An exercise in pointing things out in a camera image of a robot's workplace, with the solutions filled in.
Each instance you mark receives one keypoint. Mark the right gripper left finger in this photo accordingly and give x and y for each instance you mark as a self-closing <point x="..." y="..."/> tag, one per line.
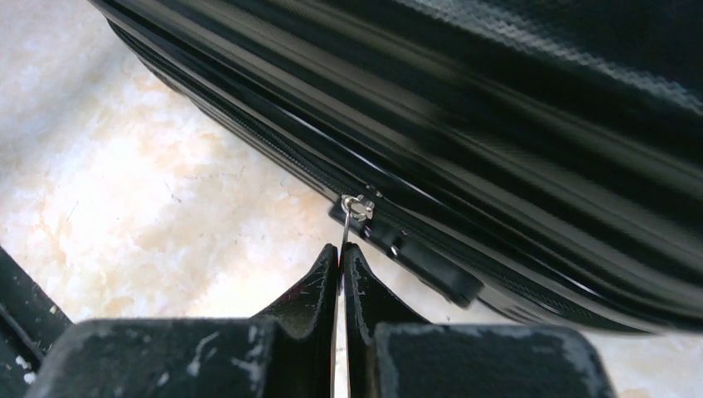
<point x="285" y="350"/>

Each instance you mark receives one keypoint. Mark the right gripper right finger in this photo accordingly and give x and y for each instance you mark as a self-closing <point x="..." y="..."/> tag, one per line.
<point x="395" y="352"/>

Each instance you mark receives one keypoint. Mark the black suitcase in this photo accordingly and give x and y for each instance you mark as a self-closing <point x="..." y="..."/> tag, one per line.
<point x="545" y="156"/>

